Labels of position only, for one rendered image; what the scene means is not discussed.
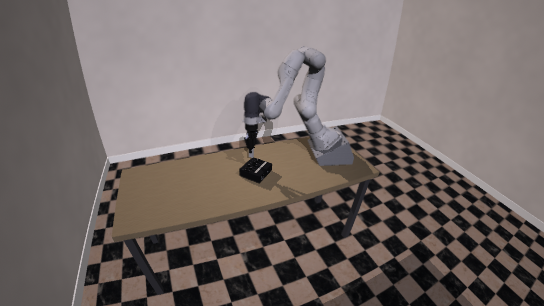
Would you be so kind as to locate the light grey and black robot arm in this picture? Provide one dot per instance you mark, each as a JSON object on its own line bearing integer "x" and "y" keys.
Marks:
{"x": 254, "y": 102}

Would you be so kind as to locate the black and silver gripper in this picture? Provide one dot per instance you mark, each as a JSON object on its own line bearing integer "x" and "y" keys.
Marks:
{"x": 251, "y": 138}

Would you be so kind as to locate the black lighting desk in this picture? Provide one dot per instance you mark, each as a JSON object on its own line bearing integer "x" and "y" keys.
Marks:
{"x": 259, "y": 169}

